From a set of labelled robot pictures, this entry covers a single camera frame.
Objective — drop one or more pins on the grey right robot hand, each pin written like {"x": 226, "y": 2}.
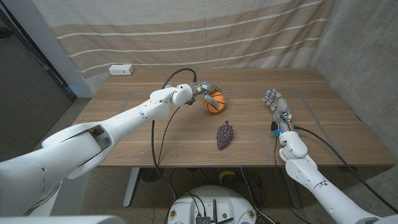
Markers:
{"x": 280, "y": 107}

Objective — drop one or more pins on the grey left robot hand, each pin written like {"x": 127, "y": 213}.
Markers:
{"x": 206, "y": 87}

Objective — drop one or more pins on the orange toy basketball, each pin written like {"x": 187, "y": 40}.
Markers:
{"x": 219, "y": 99}

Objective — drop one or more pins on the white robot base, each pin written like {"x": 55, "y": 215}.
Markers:
{"x": 214, "y": 199}

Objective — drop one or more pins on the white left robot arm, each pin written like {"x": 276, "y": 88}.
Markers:
{"x": 124, "y": 121}

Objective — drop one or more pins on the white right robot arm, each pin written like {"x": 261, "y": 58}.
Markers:
{"x": 311, "y": 177}

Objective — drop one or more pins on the purple toy grape bunch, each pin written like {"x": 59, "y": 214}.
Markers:
{"x": 224, "y": 135}

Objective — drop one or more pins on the yellow toy banana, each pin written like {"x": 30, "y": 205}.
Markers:
{"x": 226, "y": 174}

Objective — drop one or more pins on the beige striped backdrop cloth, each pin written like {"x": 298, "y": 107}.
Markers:
{"x": 186, "y": 21}

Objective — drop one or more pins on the grey metal table leg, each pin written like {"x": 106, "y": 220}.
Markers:
{"x": 292, "y": 189}
{"x": 131, "y": 186}

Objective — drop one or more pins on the white power strip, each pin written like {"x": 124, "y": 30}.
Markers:
{"x": 121, "y": 69}

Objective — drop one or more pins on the black round floor object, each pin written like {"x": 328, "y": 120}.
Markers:
{"x": 152, "y": 174}

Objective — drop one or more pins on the dark grey door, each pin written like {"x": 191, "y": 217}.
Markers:
{"x": 25, "y": 102}

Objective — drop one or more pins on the white door frame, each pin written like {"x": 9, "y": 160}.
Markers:
{"x": 53, "y": 53}

